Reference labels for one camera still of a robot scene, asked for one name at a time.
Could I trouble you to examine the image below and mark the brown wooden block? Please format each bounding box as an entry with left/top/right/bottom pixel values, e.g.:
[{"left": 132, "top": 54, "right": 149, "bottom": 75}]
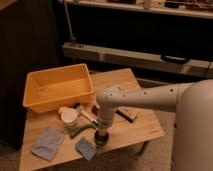
[{"left": 116, "top": 108, "right": 137, "bottom": 123}]

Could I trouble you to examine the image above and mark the grey lower shelf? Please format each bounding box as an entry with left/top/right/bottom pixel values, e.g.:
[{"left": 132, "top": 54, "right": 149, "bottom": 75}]
[{"left": 62, "top": 42, "right": 213, "bottom": 78}]

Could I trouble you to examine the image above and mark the green handled tool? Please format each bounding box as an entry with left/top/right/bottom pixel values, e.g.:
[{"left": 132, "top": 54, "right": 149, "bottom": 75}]
[{"left": 69, "top": 124, "right": 92, "bottom": 138}]

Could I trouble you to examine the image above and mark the black object on shelf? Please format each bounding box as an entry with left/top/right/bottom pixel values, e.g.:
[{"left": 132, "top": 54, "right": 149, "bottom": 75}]
[{"left": 160, "top": 55, "right": 190, "bottom": 64}]

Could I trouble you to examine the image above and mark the white handled brush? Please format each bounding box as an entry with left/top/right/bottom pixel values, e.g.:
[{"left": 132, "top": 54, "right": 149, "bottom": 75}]
[{"left": 73, "top": 103, "right": 98, "bottom": 127}]

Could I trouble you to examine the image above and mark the grey upper shelf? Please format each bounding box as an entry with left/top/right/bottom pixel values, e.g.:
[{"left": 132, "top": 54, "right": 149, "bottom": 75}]
[{"left": 57, "top": 0, "right": 213, "bottom": 19}]

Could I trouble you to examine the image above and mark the metal shelf pole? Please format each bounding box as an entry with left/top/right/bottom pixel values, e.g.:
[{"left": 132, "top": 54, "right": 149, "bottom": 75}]
[{"left": 63, "top": 0, "right": 76, "bottom": 46}]

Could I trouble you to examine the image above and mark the white cup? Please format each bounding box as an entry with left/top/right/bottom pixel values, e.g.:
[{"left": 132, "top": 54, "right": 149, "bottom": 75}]
[{"left": 61, "top": 108, "right": 78, "bottom": 127}]

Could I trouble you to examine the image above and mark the small blue sponge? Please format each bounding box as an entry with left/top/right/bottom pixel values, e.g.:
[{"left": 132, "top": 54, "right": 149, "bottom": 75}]
[{"left": 75, "top": 138, "right": 96, "bottom": 160}]

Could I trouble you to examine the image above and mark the yellow plastic bin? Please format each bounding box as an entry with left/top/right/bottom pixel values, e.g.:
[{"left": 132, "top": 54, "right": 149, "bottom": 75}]
[{"left": 23, "top": 64, "right": 94, "bottom": 113}]

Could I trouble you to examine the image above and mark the wooden table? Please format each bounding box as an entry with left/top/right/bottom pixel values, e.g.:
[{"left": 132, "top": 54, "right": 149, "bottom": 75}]
[{"left": 19, "top": 69, "right": 164, "bottom": 171}]

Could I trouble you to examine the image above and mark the grey shelf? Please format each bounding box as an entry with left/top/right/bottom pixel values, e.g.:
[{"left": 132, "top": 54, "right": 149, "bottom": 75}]
[
  {"left": 62, "top": 42, "right": 213, "bottom": 78},
  {"left": 57, "top": 0, "right": 213, "bottom": 19}
]

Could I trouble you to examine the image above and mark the large blue cloth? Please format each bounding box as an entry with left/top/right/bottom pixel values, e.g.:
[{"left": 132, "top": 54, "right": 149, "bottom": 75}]
[{"left": 31, "top": 127, "right": 64, "bottom": 162}]

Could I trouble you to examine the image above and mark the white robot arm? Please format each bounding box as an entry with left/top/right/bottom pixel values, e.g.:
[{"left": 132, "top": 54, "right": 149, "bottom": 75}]
[{"left": 94, "top": 79, "right": 213, "bottom": 171}]

